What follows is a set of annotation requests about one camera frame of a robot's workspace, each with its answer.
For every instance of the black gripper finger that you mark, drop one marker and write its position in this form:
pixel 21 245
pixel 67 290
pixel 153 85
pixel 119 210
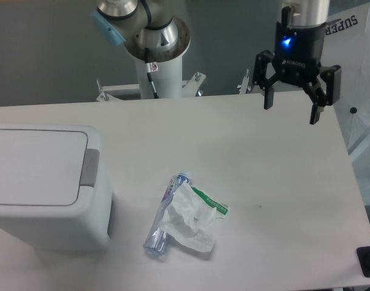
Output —
pixel 323 87
pixel 263 59

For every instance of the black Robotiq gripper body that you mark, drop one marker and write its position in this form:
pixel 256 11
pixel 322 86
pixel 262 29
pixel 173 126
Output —
pixel 297 54

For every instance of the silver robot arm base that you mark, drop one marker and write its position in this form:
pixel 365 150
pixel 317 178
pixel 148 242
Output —
pixel 152 36

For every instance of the white trash can body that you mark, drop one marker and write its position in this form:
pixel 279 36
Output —
pixel 83 225

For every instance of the white trash can lid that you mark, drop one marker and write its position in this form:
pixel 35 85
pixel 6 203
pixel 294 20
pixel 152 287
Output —
pixel 40 167

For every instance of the crumpled white plastic wrapper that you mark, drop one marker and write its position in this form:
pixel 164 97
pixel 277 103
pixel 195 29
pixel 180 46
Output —
pixel 191 216

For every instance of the black device at edge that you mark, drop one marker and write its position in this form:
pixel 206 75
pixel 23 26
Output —
pixel 363 254

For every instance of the clear plastic water bottle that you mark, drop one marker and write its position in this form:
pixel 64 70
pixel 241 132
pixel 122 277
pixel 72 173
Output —
pixel 158 240

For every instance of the white metal mounting frame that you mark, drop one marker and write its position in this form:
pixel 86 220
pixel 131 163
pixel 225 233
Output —
pixel 190 88

